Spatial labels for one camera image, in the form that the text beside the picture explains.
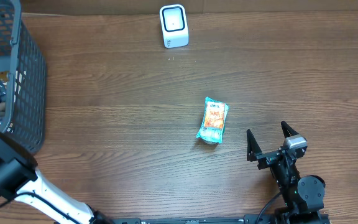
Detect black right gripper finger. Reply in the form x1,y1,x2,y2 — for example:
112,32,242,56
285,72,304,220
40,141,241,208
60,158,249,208
247,129,262,162
281,121,299,138

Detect teal snack packet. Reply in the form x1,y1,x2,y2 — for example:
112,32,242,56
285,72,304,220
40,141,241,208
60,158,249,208
196,97,229,144

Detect orange small snack packet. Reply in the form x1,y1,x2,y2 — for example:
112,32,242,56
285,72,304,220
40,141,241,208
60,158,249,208
204,101,226,129

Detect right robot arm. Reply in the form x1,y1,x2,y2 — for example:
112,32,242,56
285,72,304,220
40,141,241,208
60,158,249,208
244,121,330,224

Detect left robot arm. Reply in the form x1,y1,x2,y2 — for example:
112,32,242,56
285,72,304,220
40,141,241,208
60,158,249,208
0,132,112,223

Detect grey plastic mesh basket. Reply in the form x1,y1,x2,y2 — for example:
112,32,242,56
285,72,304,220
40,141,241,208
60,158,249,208
0,1,47,154

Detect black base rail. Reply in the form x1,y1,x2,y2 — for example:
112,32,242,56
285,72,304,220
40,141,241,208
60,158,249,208
111,214,331,224

